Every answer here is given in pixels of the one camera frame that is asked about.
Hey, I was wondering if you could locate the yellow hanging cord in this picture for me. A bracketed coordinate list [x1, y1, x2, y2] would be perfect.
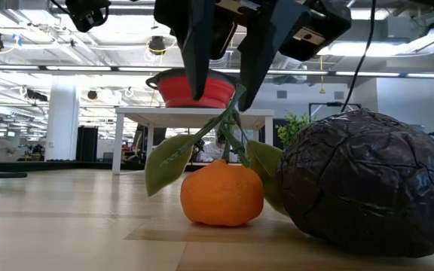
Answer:
[317, 55, 326, 95]

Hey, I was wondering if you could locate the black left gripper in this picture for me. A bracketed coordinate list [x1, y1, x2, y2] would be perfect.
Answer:
[65, 0, 112, 34]

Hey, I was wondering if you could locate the long ceiling light rail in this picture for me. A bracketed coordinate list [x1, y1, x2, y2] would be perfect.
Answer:
[0, 63, 434, 80]

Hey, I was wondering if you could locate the black tall cabinet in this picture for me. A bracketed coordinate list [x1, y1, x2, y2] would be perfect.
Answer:
[75, 125, 99, 162]

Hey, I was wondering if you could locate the small green potted plant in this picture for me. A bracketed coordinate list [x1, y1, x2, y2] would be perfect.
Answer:
[276, 111, 318, 148]

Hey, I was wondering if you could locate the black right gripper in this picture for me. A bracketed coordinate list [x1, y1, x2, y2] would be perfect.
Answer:
[152, 0, 353, 112]

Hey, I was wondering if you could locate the orange tangerine with green leaves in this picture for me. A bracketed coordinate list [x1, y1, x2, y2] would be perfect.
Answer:
[144, 84, 289, 228]

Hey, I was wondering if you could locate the thin black hanging cable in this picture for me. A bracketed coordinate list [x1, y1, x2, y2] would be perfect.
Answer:
[339, 0, 377, 113]

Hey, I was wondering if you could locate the dark purple crinkled fruit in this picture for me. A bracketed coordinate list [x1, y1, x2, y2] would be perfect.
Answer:
[276, 108, 434, 259]

